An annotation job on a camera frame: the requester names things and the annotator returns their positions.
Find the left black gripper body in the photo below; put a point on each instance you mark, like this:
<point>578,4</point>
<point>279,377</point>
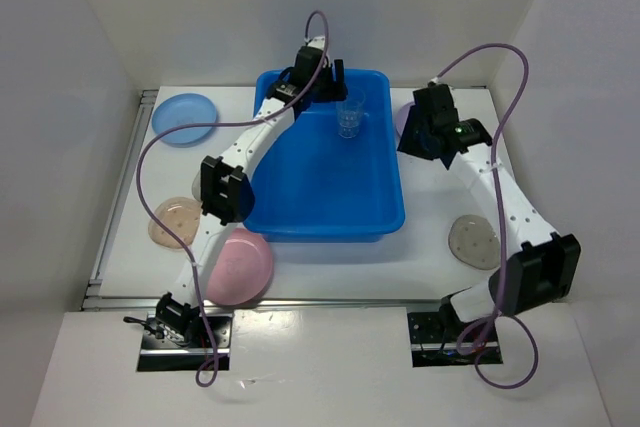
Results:
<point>327,75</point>

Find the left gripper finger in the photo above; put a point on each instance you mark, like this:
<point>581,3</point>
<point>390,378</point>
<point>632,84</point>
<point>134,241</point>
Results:
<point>328,95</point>
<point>339,76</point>

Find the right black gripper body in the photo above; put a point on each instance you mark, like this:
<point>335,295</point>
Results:
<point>414,138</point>

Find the clear plastic cup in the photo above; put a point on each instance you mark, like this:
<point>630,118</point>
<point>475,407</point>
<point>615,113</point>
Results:
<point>350,112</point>

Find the purple round plate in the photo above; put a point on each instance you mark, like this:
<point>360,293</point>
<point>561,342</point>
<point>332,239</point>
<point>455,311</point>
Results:
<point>401,117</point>

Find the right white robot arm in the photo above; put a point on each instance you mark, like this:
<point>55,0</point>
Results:
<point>537,264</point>

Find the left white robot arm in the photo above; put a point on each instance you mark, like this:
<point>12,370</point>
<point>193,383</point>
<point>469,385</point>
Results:
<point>225,190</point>

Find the blue plastic bin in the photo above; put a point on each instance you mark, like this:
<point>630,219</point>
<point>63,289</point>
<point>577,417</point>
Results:
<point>315,186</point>

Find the grey glass plate right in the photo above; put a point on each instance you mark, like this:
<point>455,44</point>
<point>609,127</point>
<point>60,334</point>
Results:
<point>473,241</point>

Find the light blue round plate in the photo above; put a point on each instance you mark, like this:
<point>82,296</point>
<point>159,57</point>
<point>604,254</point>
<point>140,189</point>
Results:
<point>183,109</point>

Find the grey textured glass plate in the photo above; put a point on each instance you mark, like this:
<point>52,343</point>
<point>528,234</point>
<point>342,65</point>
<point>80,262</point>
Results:
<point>196,187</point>

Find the beige textured glass plate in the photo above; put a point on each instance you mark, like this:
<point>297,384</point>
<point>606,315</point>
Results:
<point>182,216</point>

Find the pink round plate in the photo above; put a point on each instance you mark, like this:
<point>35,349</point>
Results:
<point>243,271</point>

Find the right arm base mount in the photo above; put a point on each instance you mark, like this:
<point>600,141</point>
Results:
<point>432,346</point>

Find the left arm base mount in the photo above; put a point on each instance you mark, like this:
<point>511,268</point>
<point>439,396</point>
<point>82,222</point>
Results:
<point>210,337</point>

